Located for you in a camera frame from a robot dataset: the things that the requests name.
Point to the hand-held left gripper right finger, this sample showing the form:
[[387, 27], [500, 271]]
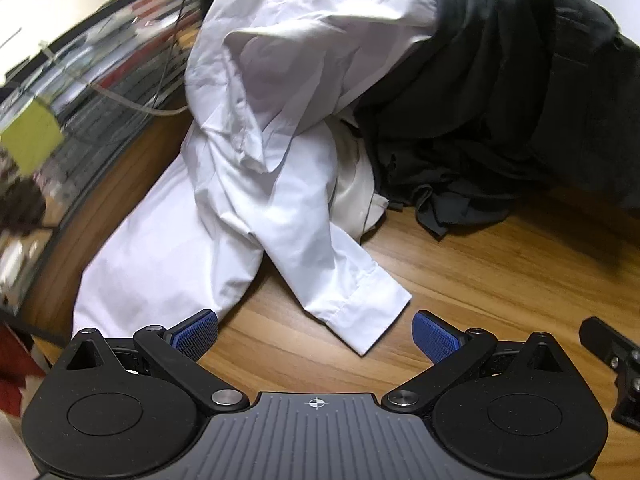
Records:
[[432, 336]]

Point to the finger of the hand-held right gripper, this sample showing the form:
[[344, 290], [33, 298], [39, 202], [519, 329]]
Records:
[[607, 340]]

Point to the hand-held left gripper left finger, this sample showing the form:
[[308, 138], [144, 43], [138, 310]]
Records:
[[195, 334]]

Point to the white dress shirt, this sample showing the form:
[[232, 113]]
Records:
[[280, 85]]

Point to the cream garment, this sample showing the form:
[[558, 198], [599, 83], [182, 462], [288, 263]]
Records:
[[355, 195]]

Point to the red cloth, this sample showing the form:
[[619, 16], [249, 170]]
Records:
[[12, 380]]

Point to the dark brown object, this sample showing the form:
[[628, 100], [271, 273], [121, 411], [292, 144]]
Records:
[[20, 205]]

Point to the glass desk partition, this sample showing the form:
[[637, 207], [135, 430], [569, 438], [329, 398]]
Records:
[[100, 110]]

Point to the dark grey garment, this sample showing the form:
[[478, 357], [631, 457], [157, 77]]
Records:
[[450, 85]]

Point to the black trousers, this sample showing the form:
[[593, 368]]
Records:
[[585, 85]]

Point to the green box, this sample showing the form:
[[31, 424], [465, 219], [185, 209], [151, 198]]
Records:
[[30, 137]]

